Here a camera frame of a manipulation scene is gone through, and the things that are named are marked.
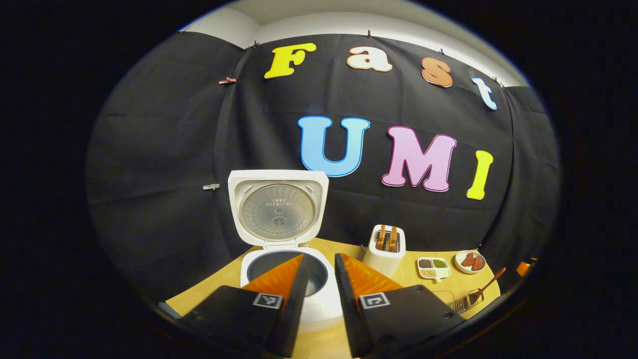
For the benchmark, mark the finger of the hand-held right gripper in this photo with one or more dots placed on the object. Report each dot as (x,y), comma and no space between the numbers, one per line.
(524,268)

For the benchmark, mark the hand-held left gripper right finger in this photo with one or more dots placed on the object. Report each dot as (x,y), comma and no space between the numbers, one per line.
(349,314)

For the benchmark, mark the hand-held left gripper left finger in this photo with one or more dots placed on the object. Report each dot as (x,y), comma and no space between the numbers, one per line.
(289,309)

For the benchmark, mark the brown wooden spoon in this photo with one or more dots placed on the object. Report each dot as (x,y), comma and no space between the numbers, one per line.
(491,283)

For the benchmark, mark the clear chopstick holder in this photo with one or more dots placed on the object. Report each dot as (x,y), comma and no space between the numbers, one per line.
(463,304)

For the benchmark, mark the white rice cooker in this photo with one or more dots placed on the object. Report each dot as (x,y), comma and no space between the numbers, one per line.
(279,209)

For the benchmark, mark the red meat slice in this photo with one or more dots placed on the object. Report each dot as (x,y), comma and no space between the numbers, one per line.
(467,260)
(478,264)

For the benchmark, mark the white toaster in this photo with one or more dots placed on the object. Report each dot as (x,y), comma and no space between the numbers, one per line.
(384,262)

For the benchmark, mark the white round plate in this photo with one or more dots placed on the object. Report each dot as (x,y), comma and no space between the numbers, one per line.
(461,268)

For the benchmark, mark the toasted bread slice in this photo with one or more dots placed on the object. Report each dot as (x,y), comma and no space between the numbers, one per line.
(393,240)
(381,238)

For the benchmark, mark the white divided grain dish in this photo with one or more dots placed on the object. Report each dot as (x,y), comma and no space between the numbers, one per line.
(433,268)

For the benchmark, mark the silver cloth clip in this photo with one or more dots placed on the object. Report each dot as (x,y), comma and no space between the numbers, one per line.
(211,187)

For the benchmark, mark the black backdrop cloth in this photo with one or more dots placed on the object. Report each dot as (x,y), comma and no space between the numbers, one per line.
(164,149)

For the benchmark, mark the copper cloth clip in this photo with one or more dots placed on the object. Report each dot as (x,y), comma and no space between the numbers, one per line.
(227,80)

